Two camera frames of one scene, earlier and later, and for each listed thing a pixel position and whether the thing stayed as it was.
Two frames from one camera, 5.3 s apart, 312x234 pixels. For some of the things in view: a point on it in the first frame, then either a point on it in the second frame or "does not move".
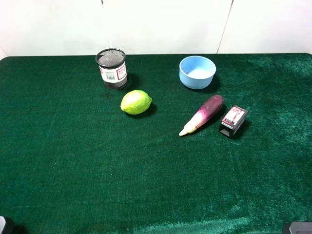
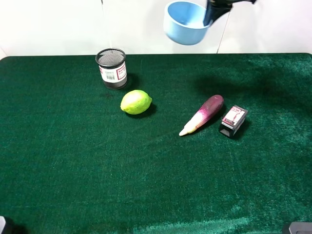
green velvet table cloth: [72, 162] does not move
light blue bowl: [197, 72] → [184, 22]
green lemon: [136, 102] does not move
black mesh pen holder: [112, 64] does not move
